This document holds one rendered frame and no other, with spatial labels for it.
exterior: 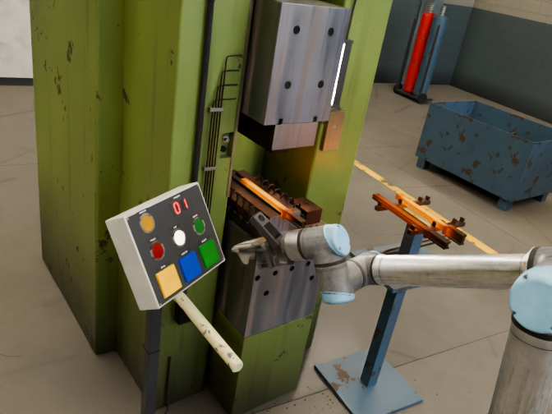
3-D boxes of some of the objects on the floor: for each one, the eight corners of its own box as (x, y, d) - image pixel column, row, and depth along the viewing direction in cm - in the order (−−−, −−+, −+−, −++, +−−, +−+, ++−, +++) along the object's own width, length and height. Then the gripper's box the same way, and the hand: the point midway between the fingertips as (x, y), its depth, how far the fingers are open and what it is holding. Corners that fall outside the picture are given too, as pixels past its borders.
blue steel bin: (549, 202, 545) (577, 137, 514) (506, 213, 499) (534, 142, 468) (456, 158, 630) (475, 100, 598) (412, 165, 584) (430, 102, 552)
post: (151, 466, 209) (167, 232, 161) (141, 470, 206) (156, 234, 159) (147, 457, 211) (162, 226, 164) (137, 462, 209) (150, 228, 162)
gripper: (289, 268, 148) (231, 274, 160) (302, 255, 156) (246, 262, 167) (280, 240, 147) (222, 248, 158) (294, 228, 154) (237, 237, 166)
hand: (234, 246), depth 162 cm, fingers closed
